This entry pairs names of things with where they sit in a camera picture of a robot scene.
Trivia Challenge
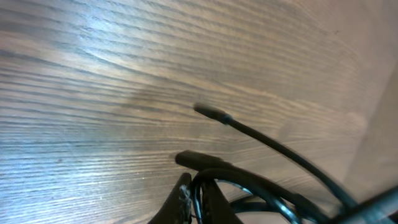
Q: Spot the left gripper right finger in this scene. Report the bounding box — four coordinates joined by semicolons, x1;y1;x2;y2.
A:
201;180;243;224

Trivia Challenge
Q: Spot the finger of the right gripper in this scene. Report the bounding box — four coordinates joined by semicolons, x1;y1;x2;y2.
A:
328;186;397;224

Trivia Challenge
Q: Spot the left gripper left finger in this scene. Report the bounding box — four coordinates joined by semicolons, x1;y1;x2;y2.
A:
149;173;192;224

